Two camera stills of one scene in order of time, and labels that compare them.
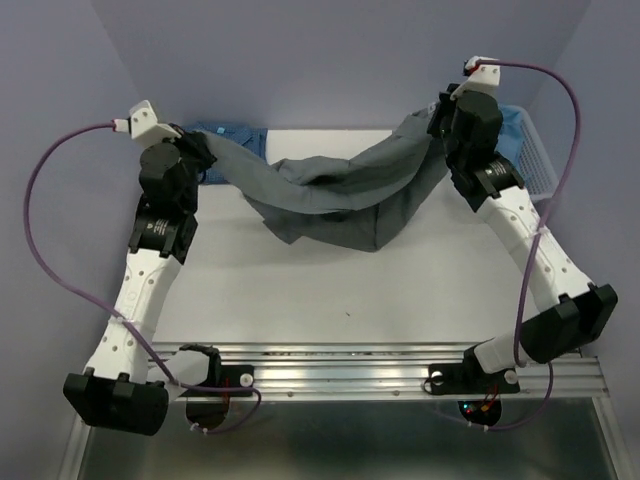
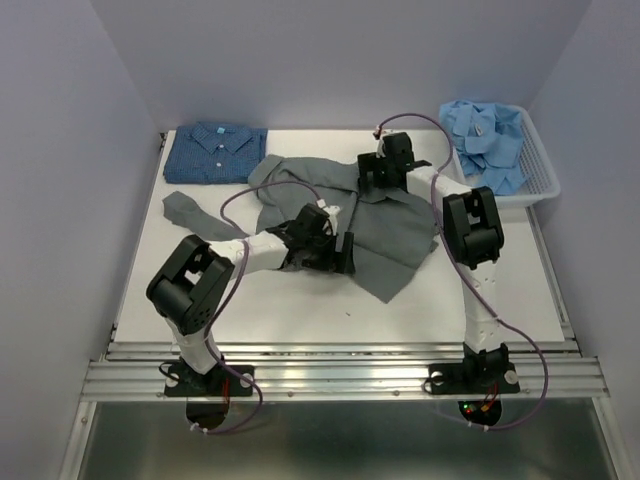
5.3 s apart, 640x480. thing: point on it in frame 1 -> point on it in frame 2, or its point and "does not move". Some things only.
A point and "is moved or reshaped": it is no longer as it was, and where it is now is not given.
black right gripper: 445,105 -> 367,162
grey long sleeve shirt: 354,202 is moved or reshaped
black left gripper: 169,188 -> 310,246
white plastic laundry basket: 538,172 does not move
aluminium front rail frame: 396,374 does not move
